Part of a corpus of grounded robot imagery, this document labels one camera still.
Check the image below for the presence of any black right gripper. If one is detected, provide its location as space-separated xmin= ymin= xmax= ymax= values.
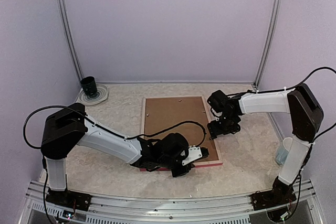
xmin=207 ymin=113 xmax=238 ymax=139

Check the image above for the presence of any pink wooden picture frame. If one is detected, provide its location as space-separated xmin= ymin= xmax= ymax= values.
xmin=139 ymin=94 xmax=223 ymax=172

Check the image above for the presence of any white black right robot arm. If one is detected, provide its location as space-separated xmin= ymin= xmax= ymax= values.
xmin=207 ymin=83 xmax=324 ymax=210

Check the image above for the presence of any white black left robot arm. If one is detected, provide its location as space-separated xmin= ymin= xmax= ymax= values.
xmin=41 ymin=103 xmax=203 ymax=211

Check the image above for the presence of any grey spiral ceramic plate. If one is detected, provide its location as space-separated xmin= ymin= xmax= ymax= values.
xmin=78 ymin=84 xmax=109 ymax=106

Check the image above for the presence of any dark green speckled cup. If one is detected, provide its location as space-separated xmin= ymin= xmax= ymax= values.
xmin=80 ymin=76 xmax=97 ymax=96

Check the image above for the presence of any aluminium front rail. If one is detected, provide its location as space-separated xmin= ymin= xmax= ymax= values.
xmin=19 ymin=179 xmax=323 ymax=224

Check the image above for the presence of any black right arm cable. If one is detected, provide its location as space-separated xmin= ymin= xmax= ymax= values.
xmin=227 ymin=67 xmax=336 ymax=141

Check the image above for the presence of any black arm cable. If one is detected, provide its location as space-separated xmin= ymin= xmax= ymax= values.
xmin=23 ymin=105 xmax=207 ymax=149
xmin=227 ymin=67 xmax=336 ymax=141

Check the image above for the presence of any right aluminium corner post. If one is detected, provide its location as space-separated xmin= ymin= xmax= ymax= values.
xmin=254 ymin=0 xmax=281 ymax=88

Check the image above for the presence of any aluminium corner post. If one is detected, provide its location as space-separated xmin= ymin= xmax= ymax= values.
xmin=57 ymin=0 xmax=83 ymax=82
xmin=254 ymin=0 xmax=281 ymax=88

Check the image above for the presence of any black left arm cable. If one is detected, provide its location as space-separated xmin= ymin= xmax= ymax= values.
xmin=23 ymin=105 xmax=207 ymax=149

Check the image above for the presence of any left aluminium corner post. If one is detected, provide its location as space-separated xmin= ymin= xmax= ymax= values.
xmin=57 ymin=0 xmax=83 ymax=82

